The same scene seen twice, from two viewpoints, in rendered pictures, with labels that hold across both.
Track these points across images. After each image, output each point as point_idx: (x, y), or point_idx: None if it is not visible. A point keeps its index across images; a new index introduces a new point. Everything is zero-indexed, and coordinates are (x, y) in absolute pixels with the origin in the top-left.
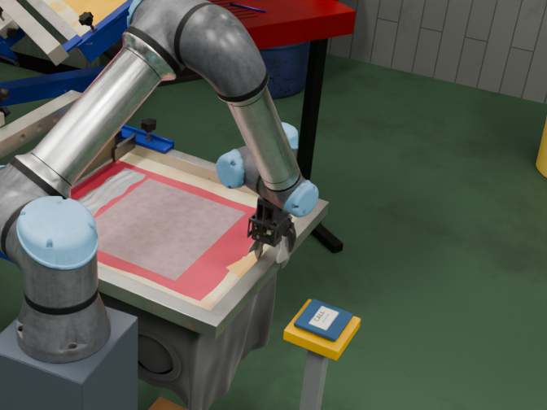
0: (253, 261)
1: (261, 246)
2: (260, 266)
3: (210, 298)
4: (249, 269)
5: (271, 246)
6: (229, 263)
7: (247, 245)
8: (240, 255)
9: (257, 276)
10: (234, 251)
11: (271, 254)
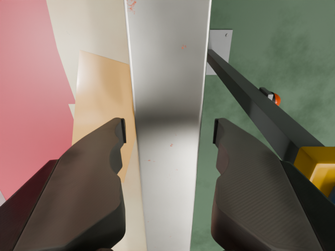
0: (109, 111)
1: (119, 167)
2: (167, 196)
3: (117, 248)
4: (146, 219)
5: (137, 80)
6: (61, 152)
7: (25, 36)
8: (55, 103)
9: (183, 231)
10: (29, 98)
11: (164, 126)
